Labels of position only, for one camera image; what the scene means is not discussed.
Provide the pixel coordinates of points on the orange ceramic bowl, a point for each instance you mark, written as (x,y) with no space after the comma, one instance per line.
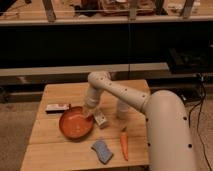
(74,125)

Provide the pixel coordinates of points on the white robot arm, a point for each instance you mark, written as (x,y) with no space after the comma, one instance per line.
(170,143)

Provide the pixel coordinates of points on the white tube bottle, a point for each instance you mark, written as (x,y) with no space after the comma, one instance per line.
(100,118)

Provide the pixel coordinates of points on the small dark box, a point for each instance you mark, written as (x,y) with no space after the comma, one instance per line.
(57,107)

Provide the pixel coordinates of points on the orange toy carrot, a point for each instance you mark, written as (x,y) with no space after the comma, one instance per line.
(124,143)

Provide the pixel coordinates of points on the blue sponge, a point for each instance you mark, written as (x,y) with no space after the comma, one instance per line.
(103,152)

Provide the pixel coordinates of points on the wooden table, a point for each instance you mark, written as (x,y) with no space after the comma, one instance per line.
(49,150)

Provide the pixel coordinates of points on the wooden shelf rack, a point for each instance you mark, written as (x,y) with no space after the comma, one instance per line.
(78,12)

